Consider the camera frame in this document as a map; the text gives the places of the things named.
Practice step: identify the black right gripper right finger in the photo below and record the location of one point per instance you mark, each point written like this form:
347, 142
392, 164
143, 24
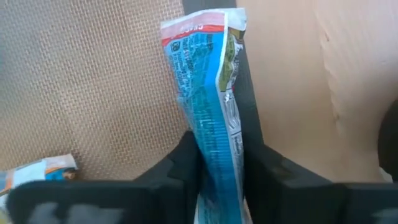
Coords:
311, 205

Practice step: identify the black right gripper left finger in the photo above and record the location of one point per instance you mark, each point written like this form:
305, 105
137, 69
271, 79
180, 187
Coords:
109, 202

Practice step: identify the blue red-striped granola bar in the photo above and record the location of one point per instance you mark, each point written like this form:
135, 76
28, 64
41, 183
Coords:
205, 109

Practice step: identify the white blue granola bar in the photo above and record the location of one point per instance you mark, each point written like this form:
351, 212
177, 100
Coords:
31, 172

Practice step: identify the black round object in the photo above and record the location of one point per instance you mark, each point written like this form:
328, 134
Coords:
390, 140

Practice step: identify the tan woven mesh surface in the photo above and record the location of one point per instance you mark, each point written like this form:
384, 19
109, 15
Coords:
77, 77

